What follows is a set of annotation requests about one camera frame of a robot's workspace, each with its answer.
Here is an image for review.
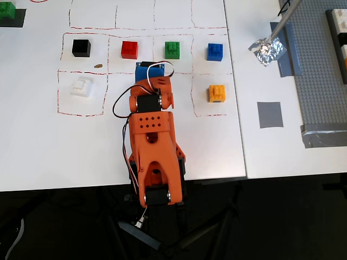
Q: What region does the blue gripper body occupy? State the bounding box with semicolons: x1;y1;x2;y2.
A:
134;61;166;83

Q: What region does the white lego block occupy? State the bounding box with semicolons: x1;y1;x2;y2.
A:
69;77;92;98

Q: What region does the red lego block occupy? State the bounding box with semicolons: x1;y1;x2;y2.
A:
120;40;139;60

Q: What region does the green lego block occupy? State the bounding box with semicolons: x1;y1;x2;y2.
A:
164;41;181;60
0;1;16;20

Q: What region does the black lego block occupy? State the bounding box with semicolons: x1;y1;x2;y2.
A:
72;39;91;57

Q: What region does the blue lego block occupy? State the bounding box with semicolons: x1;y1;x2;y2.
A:
207;42;224;61

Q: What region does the orange lego block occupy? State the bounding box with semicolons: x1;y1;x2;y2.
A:
208;84;227;103

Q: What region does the black square marker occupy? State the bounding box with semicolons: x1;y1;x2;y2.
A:
0;8;27;28

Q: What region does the grey square marker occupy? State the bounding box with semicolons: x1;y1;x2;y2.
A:
256;101;284;129

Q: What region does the crumpled aluminium foil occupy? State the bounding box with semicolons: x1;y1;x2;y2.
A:
248;36;288;67

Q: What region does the blue-grey tape strip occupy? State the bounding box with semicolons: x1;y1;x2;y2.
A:
269;21;302;79

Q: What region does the metal pole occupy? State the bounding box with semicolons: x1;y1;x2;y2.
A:
265;0;303;46

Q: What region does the grey flat bar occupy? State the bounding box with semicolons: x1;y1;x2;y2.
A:
117;220;163;251

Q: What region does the grey lego baseplate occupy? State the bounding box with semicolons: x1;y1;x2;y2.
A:
279;0;347;128

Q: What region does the gripper servo cable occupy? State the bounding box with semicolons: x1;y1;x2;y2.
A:
146;61;176;94

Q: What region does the wrist servo cable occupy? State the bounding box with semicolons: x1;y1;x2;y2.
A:
112;85;161;120

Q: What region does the upper arm servo cable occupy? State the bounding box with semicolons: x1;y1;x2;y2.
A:
121;119;142;196

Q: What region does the white plug cable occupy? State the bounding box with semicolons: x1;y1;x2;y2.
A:
135;207;149;229

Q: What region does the thin black cable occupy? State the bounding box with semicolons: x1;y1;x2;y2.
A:
278;0;293;17

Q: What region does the silver duct tape strip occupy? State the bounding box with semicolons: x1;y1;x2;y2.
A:
300;123;347;149

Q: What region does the white flat cable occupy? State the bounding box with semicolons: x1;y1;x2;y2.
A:
4;218;25;260

